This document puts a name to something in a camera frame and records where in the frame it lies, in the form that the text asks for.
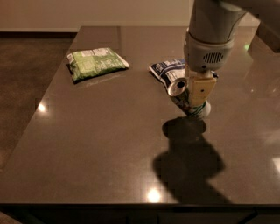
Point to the blue chip bag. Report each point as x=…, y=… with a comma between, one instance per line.
x=172, y=74

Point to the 7up soda can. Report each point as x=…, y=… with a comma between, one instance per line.
x=199, y=112

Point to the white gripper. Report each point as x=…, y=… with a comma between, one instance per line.
x=206, y=55

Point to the green chip bag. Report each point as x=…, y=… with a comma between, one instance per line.
x=92, y=63

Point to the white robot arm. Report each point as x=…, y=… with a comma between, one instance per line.
x=210, y=37

